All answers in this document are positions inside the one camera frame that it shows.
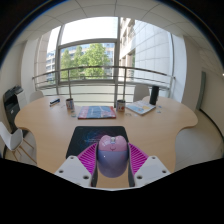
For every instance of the printed mug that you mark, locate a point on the printed mug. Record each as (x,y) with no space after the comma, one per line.
(121,105)
(70,104)

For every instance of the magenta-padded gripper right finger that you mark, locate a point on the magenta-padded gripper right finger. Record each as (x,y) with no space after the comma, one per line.
(138,159)

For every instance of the black cylindrical speaker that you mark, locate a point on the black cylindrical speaker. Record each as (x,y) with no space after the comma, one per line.
(154,95)

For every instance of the black office printer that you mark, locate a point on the black office printer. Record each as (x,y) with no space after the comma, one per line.
(12,106)

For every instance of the pink and lilac computer mouse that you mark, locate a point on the pink and lilac computer mouse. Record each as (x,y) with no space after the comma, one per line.
(112,160)

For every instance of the black mouse pad red-blue print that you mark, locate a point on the black mouse pad red-blue print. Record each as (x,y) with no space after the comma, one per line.
(83,140)

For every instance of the light blue booklet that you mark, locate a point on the light blue booklet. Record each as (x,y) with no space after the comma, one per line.
(140,107)

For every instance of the metal balcony railing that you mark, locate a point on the metal balcony railing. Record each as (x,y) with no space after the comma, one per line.
(124,78)

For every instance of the white chair backrest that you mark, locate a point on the white chair backrest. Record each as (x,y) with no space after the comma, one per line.
(141,92)
(36,96)

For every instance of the white chair with wooden legs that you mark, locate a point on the white chair with wooden legs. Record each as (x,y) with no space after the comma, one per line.
(10,138)

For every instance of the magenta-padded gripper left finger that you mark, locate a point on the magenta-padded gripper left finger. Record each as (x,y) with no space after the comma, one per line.
(86,159)

